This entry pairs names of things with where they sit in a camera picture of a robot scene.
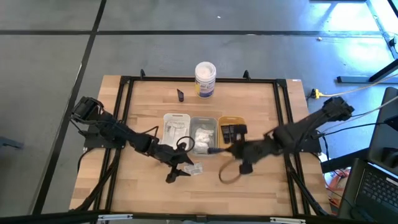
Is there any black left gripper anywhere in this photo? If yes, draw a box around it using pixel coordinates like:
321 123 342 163
152 143 195 184

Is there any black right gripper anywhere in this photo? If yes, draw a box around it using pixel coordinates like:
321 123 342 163
218 124 274 175

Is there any yellow plastic bin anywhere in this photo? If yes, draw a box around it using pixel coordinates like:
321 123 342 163
217 115 248 150

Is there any white wipes canister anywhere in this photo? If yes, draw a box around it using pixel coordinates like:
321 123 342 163
194 61 217 100

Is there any grey plastic bin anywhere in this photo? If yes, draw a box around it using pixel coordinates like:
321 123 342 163
189 116 218 156

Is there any white plastic bin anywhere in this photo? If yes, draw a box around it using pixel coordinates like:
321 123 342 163
161 113 192 150

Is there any black desk bar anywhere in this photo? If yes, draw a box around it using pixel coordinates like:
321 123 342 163
320 147 370 174

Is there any black rig crossbar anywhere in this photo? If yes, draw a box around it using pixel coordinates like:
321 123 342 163
0 210 371 224

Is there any black floor stand foot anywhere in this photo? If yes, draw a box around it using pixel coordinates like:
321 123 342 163
336 58 398 84

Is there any black laptop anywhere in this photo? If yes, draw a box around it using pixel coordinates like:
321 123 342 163
337 157 398 224

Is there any black computer monitor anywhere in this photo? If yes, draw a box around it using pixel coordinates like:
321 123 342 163
368 86 398 177

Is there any grey floor stand foot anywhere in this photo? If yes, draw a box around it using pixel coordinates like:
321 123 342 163
0 136 24 151

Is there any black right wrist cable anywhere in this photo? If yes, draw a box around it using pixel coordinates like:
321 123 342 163
218 155 246 185

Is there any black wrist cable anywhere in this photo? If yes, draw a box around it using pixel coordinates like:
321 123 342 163
146 126 196 154
218 155 246 185

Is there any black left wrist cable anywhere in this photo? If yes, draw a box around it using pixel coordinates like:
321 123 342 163
146 126 196 154

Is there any black aluminium table frame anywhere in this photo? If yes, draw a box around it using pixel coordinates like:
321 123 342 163
68 68 332 218

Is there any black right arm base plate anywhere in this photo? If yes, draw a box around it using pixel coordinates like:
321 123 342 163
276 128 323 154

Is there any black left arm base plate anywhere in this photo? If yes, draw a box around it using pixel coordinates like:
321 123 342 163
78 124 129 149

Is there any beige power cable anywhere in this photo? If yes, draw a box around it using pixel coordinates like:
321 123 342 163
320 73 398 98

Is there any black floor cable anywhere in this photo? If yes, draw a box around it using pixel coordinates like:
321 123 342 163
312 122 398 139

